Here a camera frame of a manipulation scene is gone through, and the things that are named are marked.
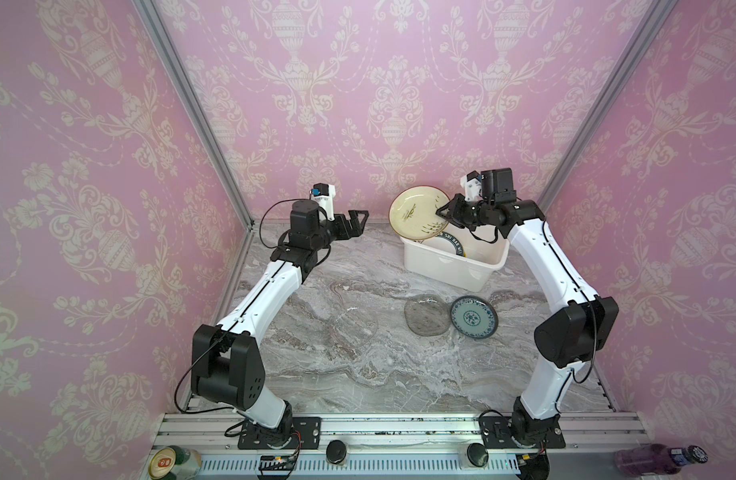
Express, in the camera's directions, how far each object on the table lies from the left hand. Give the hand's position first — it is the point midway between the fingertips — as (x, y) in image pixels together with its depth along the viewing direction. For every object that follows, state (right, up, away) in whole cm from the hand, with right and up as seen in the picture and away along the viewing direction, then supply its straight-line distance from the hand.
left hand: (358, 216), depth 81 cm
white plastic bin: (+37, -17, +19) cm, 44 cm away
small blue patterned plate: (+36, -30, +14) cm, 49 cm away
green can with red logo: (-39, -53, -19) cm, 69 cm away
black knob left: (-4, -52, -17) cm, 55 cm away
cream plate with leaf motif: (+16, +2, +5) cm, 16 cm away
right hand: (+22, +2, +1) cm, 22 cm away
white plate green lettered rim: (+30, -6, +29) cm, 42 cm away
